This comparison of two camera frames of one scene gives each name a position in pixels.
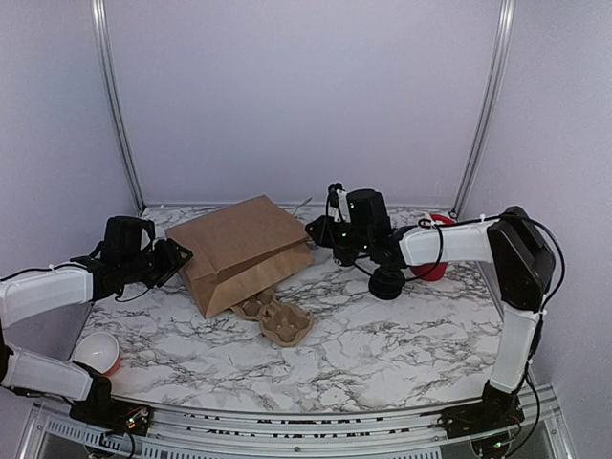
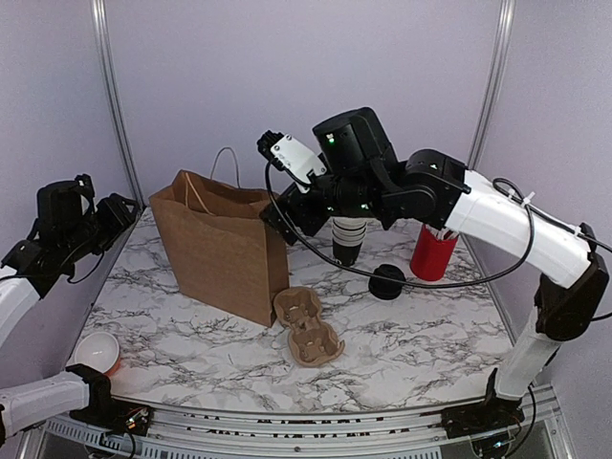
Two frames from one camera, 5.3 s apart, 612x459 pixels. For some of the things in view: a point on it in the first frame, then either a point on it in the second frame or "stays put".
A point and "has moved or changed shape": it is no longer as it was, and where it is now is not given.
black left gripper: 171,260 to 118,217
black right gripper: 322,236 to 290,200
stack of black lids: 386,282 stays put
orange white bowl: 99,351 stays put
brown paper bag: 230,252 has moved or changed shape
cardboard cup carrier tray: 284,324 to 312,341
